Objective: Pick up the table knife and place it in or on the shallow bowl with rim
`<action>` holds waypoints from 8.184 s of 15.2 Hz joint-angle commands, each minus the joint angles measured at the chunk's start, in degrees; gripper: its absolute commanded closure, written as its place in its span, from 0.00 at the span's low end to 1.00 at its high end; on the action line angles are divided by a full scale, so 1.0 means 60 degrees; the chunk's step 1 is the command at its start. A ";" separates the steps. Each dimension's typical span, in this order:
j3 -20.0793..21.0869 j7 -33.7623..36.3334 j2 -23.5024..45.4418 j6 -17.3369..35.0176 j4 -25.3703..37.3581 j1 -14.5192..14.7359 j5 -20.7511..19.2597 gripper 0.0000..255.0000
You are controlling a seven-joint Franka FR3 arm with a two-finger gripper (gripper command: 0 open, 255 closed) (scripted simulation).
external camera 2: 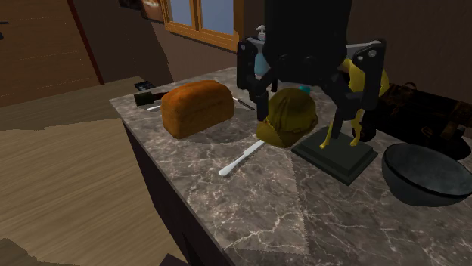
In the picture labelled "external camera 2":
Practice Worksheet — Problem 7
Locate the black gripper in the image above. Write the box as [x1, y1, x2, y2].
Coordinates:
[236, 0, 387, 140]

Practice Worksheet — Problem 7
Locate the light blue soap dispenser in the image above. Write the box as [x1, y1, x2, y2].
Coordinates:
[253, 24, 272, 80]

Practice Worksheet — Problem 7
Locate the olive green cap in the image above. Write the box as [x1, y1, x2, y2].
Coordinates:
[255, 87, 318, 149]

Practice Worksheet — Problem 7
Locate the dark pen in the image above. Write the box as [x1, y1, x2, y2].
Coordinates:
[231, 97, 256, 111]

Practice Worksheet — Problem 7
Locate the yellow figure on dark base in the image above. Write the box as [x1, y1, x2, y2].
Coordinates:
[290, 57, 390, 187]

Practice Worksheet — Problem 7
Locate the white table knife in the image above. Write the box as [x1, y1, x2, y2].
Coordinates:
[218, 139, 266, 177]

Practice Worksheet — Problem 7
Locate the wooden framed window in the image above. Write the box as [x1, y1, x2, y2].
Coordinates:
[159, 0, 244, 53]

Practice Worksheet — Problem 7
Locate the brown bread loaf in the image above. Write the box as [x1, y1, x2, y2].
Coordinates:
[160, 79, 236, 140]

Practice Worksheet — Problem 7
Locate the dark brown bag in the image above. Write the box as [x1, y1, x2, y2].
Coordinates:
[352, 82, 472, 161]

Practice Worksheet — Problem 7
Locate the marble top counter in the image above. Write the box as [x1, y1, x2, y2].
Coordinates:
[109, 66, 472, 266]

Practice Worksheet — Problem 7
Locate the dark grey bowl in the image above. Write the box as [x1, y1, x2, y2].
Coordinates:
[381, 142, 472, 207]

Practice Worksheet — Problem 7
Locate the small dark flat device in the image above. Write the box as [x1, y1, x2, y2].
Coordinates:
[134, 80, 156, 92]

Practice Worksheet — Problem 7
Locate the black brush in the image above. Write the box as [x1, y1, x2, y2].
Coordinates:
[133, 91, 169, 107]

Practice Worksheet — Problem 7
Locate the dark wall picture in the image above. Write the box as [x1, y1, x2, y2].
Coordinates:
[118, 0, 165, 23]

